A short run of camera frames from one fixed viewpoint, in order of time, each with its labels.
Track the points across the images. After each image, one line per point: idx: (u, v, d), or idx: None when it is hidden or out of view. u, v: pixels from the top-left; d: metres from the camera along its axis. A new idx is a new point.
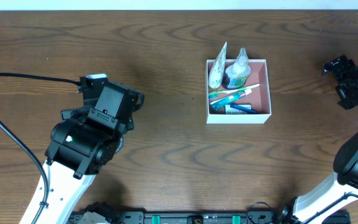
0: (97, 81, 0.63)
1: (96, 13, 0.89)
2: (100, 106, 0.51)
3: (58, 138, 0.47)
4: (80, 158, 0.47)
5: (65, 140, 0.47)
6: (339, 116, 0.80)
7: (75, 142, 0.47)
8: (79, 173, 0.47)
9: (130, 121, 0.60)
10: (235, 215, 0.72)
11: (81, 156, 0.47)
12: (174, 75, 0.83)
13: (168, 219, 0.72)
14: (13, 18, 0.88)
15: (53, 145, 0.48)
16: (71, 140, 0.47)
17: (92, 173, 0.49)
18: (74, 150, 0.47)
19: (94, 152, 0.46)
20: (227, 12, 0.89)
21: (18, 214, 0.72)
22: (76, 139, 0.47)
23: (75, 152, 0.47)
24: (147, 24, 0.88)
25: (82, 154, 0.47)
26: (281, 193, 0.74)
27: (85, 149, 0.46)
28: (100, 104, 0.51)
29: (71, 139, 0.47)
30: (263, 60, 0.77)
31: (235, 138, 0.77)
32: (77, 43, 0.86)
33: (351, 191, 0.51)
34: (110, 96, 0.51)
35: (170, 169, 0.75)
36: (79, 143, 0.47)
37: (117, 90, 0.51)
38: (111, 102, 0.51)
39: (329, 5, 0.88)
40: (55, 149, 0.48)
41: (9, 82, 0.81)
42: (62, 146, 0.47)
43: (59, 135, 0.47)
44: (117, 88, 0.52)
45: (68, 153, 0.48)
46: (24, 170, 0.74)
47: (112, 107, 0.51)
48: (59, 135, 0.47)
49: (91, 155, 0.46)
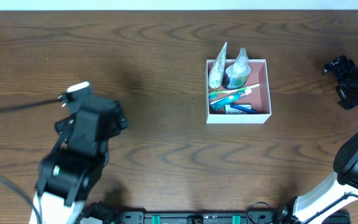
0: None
1: (96, 13, 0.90)
2: (78, 132, 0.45)
3: (45, 172, 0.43)
4: (68, 189, 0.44)
5: (52, 173, 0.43)
6: (339, 116, 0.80)
7: (63, 173, 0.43)
8: (69, 203, 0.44)
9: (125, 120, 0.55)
10: (235, 215, 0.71)
11: (68, 186, 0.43)
12: (174, 75, 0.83)
13: (168, 219, 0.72)
14: (13, 18, 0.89)
15: (41, 179, 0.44)
16: (59, 172, 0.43)
17: (82, 199, 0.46)
18: (62, 182, 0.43)
19: (82, 180, 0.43)
20: (227, 12, 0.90)
21: (17, 214, 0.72)
22: (63, 170, 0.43)
23: (64, 183, 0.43)
24: (147, 25, 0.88)
25: (70, 184, 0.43)
26: (281, 193, 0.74)
27: (72, 180, 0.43)
28: (79, 129, 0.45)
29: (57, 170, 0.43)
30: (263, 60, 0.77)
31: (235, 138, 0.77)
32: (78, 43, 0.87)
33: (351, 192, 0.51)
34: (87, 120, 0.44)
35: (170, 169, 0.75)
36: (66, 175, 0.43)
37: (92, 111, 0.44)
38: (90, 127, 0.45)
39: (329, 5, 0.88)
40: (43, 182, 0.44)
41: (10, 83, 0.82)
42: (50, 180, 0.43)
43: (46, 169, 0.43)
44: (92, 109, 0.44)
45: (58, 186, 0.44)
46: (25, 169, 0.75)
47: (91, 131, 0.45)
48: (45, 168, 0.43)
49: (79, 183, 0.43)
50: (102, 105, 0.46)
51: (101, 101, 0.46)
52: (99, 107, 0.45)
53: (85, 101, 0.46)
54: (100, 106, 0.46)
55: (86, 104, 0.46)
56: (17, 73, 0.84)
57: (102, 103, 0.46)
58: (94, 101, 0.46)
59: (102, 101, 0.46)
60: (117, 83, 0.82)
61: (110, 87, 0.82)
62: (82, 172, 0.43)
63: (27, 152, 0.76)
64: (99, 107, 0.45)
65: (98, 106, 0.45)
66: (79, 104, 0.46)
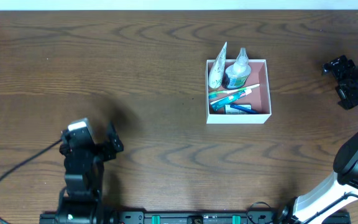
0: (78, 130, 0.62)
1: (96, 13, 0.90)
2: (73, 186, 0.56)
3: (61, 219, 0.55)
4: None
5: (67, 219, 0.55)
6: (339, 116, 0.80)
7: (75, 217, 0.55)
8: None
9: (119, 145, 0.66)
10: (235, 215, 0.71)
11: None
12: (174, 75, 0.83)
13: (168, 219, 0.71)
14: (13, 18, 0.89)
15: None
16: (72, 217, 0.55)
17: None
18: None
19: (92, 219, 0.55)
20: (227, 12, 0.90)
21: (17, 214, 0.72)
22: (76, 215, 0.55)
23: None
24: (147, 24, 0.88)
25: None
26: (281, 193, 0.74)
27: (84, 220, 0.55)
28: (71, 185, 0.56)
29: (71, 216, 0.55)
30: (263, 60, 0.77)
31: (235, 138, 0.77)
32: (78, 43, 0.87)
33: (351, 192, 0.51)
34: (75, 178, 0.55)
35: (170, 169, 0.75)
36: (79, 219, 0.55)
37: (78, 171, 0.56)
38: (79, 182, 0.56)
39: (329, 5, 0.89)
40: None
41: (9, 83, 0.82)
42: None
43: (61, 218, 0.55)
44: (76, 171, 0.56)
45: None
46: (24, 170, 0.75)
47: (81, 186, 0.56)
48: (61, 217, 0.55)
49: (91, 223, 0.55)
50: (84, 162, 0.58)
51: (81, 160, 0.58)
52: (82, 166, 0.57)
53: (67, 165, 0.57)
54: (82, 164, 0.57)
55: (69, 167, 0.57)
56: (17, 73, 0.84)
57: (83, 162, 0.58)
58: (75, 161, 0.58)
59: (81, 160, 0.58)
60: (117, 83, 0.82)
61: (110, 87, 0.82)
62: (89, 213, 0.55)
63: (27, 152, 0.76)
64: (81, 166, 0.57)
65: (81, 165, 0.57)
66: (67, 167, 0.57)
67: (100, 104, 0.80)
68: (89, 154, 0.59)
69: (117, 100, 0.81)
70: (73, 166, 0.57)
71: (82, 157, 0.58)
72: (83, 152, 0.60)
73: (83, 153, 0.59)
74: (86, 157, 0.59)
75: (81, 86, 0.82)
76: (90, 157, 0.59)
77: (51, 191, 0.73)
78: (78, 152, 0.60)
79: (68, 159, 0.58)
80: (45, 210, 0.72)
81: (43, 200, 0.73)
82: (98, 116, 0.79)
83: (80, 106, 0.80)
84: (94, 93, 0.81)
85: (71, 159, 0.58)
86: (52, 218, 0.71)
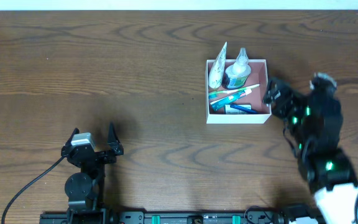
0: (81, 146, 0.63)
1: (96, 14, 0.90)
2: (76, 208, 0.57)
3: None
4: None
5: None
6: None
7: None
8: None
9: (118, 150, 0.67)
10: (235, 215, 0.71)
11: None
12: (174, 75, 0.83)
13: (168, 219, 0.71)
14: (13, 18, 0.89)
15: None
16: None
17: None
18: None
19: None
20: (227, 12, 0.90)
21: (17, 214, 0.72)
22: None
23: None
24: (147, 24, 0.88)
25: None
26: (282, 193, 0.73)
27: None
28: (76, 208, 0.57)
29: None
30: (263, 60, 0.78)
31: (235, 138, 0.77)
32: (78, 43, 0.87)
33: None
34: (78, 204, 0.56)
35: (169, 169, 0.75)
36: None
37: (79, 198, 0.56)
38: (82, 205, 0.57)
39: (329, 5, 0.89)
40: None
41: (9, 83, 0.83)
42: None
43: None
44: (78, 197, 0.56)
45: None
46: (24, 170, 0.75)
47: (85, 208, 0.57)
48: None
49: None
50: (83, 186, 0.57)
51: (81, 185, 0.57)
52: (82, 191, 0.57)
53: (67, 190, 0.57)
54: (83, 189, 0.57)
55: (70, 193, 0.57)
56: (17, 73, 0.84)
57: (83, 186, 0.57)
58: (76, 188, 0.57)
59: (81, 185, 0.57)
60: (117, 83, 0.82)
61: (110, 87, 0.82)
62: None
63: (27, 152, 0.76)
64: (82, 191, 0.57)
65: (81, 191, 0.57)
66: (69, 193, 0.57)
67: (100, 104, 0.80)
68: (87, 177, 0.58)
69: (117, 100, 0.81)
70: (74, 191, 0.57)
71: (82, 181, 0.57)
72: (82, 175, 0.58)
73: (81, 175, 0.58)
74: (84, 182, 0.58)
75: (81, 87, 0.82)
76: (89, 180, 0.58)
77: (51, 191, 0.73)
78: (77, 175, 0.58)
79: (67, 185, 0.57)
80: (45, 210, 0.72)
81: (43, 200, 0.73)
82: (98, 116, 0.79)
83: (80, 106, 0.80)
84: (94, 93, 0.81)
85: (70, 185, 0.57)
86: (52, 218, 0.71)
